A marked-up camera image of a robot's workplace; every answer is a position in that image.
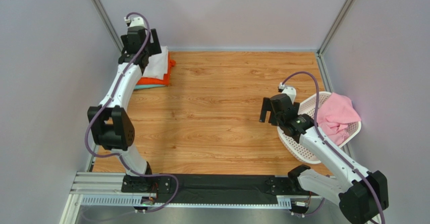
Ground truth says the white t shirt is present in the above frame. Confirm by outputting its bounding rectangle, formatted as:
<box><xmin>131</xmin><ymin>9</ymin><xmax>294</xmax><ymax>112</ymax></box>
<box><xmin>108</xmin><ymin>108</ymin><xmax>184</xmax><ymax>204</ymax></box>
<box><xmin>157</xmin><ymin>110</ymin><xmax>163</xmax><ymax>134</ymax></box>
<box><xmin>142</xmin><ymin>46</ymin><xmax>169</xmax><ymax>80</ymax></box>

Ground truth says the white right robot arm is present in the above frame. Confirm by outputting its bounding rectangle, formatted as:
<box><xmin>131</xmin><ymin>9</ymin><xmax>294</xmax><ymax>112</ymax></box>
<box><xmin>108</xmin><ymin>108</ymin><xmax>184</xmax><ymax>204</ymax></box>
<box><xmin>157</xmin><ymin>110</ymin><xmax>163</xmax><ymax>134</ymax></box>
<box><xmin>259</xmin><ymin>85</ymin><xmax>389</xmax><ymax>223</ymax></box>

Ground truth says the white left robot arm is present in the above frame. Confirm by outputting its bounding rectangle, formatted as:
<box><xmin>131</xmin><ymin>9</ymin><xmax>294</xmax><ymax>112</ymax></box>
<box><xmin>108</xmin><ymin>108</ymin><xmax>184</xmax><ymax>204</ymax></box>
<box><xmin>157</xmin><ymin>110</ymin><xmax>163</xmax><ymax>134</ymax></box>
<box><xmin>84</xmin><ymin>12</ymin><xmax>162</xmax><ymax>178</ymax></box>

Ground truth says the folded orange t shirt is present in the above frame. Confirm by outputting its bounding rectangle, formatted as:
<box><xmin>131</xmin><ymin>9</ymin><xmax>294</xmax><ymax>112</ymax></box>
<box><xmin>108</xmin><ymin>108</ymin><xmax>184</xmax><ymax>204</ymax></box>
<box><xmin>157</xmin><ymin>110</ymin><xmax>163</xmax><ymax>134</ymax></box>
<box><xmin>137</xmin><ymin>58</ymin><xmax>176</xmax><ymax>86</ymax></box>

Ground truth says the white perforated plastic basket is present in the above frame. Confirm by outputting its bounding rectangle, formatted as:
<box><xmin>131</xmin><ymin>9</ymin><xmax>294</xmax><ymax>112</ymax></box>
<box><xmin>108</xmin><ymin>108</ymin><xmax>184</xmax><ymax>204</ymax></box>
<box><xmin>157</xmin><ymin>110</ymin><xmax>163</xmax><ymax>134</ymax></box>
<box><xmin>277</xmin><ymin>93</ymin><xmax>361</xmax><ymax>164</ymax></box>

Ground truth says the folded teal t shirt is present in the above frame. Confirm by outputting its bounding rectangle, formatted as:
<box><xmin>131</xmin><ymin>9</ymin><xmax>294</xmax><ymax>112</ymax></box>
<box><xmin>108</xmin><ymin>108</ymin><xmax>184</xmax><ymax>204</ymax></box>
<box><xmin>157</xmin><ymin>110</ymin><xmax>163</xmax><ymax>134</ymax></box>
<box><xmin>134</xmin><ymin>84</ymin><xmax>165</xmax><ymax>90</ymax></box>

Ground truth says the pink t shirt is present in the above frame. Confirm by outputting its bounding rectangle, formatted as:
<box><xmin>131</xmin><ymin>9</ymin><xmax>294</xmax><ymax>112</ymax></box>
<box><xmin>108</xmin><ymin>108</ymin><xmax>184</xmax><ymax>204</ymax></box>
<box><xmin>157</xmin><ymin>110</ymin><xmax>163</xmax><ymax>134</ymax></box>
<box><xmin>316</xmin><ymin>93</ymin><xmax>361</xmax><ymax>146</ymax></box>

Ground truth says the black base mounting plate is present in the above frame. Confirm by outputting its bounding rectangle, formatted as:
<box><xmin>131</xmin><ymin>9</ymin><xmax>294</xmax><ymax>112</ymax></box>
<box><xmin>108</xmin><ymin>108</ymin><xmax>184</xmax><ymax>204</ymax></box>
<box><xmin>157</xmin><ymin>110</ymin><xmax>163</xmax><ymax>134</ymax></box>
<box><xmin>121</xmin><ymin>174</ymin><xmax>311</xmax><ymax>205</ymax></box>

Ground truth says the left aluminium corner post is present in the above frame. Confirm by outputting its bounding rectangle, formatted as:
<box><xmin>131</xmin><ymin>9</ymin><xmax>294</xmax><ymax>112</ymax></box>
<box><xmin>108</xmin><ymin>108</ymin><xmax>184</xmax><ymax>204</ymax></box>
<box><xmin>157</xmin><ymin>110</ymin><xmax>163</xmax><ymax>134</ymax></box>
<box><xmin>91</xmin><ymin>0</ymin><xmax>123</xmax><ymax>52</ymax></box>

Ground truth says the aluminium corner post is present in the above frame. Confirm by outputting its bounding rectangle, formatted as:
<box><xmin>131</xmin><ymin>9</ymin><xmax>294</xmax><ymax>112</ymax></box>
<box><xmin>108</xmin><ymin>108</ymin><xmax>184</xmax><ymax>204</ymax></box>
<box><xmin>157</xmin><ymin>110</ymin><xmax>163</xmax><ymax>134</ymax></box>
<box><xmin>91</xmin><ymin>0</ymin><xmax>123</xmax><ymax>52</ymax></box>
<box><xmin>317</xmin><ymin>0</ymin><xmax>355</xmax><ymax>57</ymax></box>

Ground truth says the right aluminium corner post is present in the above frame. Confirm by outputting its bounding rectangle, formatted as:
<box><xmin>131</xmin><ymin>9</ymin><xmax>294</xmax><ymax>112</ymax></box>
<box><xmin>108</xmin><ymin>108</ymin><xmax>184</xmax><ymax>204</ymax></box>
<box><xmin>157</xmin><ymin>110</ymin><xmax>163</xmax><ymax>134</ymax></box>
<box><xmin>317</xmin><ymin>0</ymin><xmax>355</xmax><ymax>57</ymax></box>

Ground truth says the aluminium front frame rail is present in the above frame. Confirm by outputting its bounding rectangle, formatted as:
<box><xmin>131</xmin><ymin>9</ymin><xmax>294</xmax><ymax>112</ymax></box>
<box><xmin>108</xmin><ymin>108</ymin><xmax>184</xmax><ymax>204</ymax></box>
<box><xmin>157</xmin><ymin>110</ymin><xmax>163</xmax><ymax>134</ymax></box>
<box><xmin>71</xmin><ymin>173</ymin><xmax>322</xmax><ymax>209</ymax></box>

